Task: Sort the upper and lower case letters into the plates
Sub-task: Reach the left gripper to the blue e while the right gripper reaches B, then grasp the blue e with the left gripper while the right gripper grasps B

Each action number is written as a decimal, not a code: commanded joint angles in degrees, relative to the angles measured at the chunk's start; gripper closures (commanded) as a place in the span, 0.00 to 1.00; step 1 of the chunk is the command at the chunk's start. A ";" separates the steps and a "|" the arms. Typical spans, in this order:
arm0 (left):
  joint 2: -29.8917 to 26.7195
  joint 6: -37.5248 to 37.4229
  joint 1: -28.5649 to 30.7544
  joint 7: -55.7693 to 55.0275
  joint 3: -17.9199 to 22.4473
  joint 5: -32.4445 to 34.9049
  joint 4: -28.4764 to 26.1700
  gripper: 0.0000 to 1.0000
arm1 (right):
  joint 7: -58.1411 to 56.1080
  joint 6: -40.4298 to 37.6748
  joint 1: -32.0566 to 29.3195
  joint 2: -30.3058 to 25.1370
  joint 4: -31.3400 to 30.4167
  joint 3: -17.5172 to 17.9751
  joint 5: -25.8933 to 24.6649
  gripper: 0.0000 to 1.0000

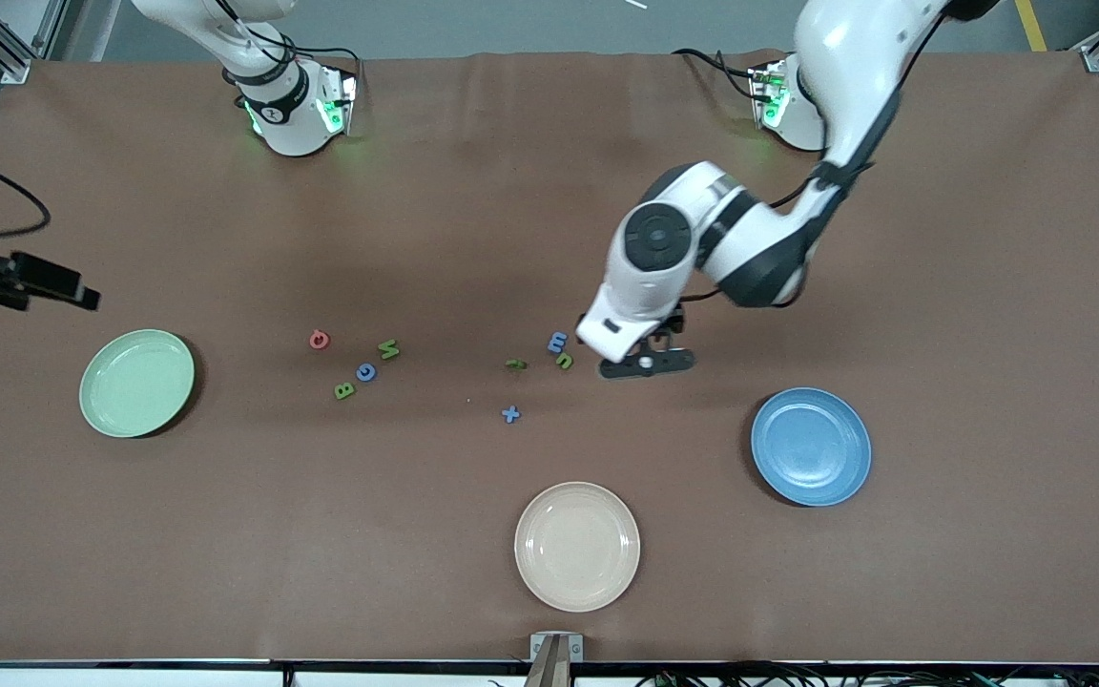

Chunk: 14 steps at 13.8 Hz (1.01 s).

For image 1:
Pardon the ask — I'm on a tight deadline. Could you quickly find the blue plate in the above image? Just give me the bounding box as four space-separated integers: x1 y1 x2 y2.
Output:
751 386 873 507

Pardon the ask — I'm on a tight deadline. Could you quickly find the light green plate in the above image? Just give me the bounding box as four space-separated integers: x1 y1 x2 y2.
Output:
78 328 197 439

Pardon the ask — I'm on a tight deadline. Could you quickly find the beige plate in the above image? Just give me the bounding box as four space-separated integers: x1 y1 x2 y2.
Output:
514 481 642 613

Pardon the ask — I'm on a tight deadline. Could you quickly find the brown table mat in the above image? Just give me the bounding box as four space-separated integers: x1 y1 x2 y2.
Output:
0 50 1099 666

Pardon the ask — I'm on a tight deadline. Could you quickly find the yellow floor tape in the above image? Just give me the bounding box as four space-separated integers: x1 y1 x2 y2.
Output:
1015 0 1049 52

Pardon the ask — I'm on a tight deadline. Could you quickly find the black base power cable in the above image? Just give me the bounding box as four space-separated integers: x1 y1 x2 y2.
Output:
278 33 364 96
672 48 765 101

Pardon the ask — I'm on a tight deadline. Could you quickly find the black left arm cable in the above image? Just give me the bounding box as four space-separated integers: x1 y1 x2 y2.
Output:
769 0 951 211

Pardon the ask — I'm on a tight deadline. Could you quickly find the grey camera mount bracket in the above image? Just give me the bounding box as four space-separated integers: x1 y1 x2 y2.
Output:
523 632 585 687

